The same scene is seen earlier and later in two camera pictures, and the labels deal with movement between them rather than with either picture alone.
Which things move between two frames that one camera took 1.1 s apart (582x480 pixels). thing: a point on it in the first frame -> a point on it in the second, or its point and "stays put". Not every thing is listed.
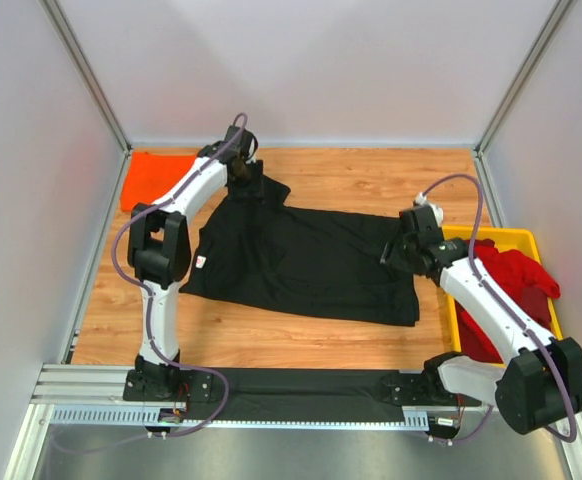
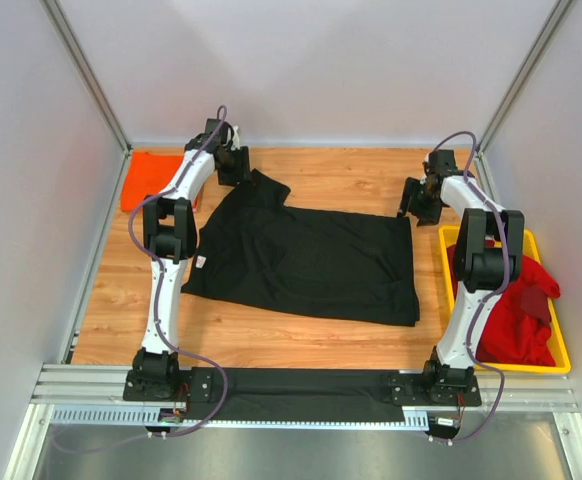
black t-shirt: [318, 263] stays put
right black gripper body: [398, 250] -> [416, 201]
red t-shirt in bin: [522, 280] stays put
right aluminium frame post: [480, 159] stays put
